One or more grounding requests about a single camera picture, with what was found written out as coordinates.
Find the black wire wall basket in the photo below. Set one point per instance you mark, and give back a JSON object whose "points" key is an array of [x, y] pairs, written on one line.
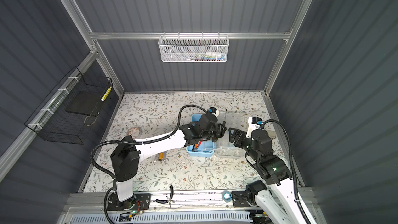
{"points": [[72, 115]]}

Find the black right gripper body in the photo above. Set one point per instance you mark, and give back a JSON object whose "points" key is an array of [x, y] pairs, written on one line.
{"points": [[247, 145]]}

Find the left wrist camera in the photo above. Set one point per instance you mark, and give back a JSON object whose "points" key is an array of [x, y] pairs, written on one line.
{"points": [[213, 111]]}

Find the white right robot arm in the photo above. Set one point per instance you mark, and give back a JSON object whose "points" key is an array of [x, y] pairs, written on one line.
{"points": [[277, 192]]}

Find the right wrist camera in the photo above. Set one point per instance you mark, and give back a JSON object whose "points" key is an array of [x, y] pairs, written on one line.
{"points": [[254, 123]]}

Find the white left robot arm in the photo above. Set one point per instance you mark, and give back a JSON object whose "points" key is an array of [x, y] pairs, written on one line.
{"points": [[130, 153]]}

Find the beige black stapler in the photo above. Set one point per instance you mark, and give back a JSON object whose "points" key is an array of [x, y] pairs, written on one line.
{"points": [[272, 134]]}

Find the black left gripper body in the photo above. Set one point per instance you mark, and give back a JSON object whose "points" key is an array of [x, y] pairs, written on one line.
{"points": [[214, 132]]}

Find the yellow marker in basket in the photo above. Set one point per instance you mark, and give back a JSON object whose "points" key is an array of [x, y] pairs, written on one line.
{"points": [[106, 94]]}

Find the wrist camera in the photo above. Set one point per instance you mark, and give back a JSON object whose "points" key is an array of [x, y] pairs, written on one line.
{"points": [[254, 123], [213, 111]]}

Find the blue tape roll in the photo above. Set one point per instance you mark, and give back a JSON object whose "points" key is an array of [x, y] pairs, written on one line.
{"points": [[226, 196]]}

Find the white wire wall basket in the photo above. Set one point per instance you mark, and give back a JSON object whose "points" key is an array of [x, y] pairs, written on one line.
{"points": [[203, 49]]}

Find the light blue plastic tool box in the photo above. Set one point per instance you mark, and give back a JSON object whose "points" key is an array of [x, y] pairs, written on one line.
{"points": [[206, 149]]}

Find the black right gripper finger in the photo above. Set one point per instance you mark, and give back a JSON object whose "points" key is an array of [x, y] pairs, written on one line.
{"points": [[234, 132], [237, 141]]}

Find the black handled pliers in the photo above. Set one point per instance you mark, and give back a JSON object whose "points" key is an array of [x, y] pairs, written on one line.
{"points": [[169, 198]]}

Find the brown tape roll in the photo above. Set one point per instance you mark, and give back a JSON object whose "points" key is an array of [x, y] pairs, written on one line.
{"points": [[134, 132]]}

